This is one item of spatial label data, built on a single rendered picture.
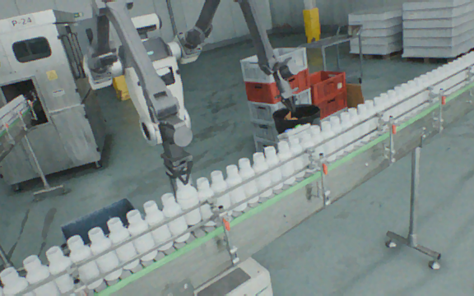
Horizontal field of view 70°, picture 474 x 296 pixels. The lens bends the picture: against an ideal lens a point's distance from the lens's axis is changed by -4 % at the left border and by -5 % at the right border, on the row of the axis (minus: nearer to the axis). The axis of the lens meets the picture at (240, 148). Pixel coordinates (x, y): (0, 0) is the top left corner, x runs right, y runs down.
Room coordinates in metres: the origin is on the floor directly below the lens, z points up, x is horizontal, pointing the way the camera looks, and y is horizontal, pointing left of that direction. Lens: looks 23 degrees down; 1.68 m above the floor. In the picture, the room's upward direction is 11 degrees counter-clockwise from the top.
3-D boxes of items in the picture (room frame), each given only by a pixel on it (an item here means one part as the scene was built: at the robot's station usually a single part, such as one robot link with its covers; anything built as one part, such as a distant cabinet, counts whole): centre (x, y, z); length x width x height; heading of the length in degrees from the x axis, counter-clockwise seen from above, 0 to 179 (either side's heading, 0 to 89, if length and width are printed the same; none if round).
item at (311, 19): (10.99, -2.87, 0.55); 0.40 x 0.40 x 1.10; 31
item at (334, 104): (4.15, -1.07, 0.33); 0.61 x 0.41 x 0.22; 124
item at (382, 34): (7.99, -3.72, 0.50); 1.23 x 1.05 x 1.00; 119
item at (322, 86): (4.15, -1.08, 0.55); 0.61 x 0.41 x 0.22; 124
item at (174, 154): (0.99, 0.20, 1.31); 0.10 x 0.07 x 0.07; 31
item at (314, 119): (3.10, -0.58, 0.32); 0.45 x 0.45 x 0.64
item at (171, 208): (0.96, 0.25, 1.09); 0.06 x 0.06 x 0.17
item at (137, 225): (0.90, 0.35, 1.08); 0.06 x 0.06 x 0.17
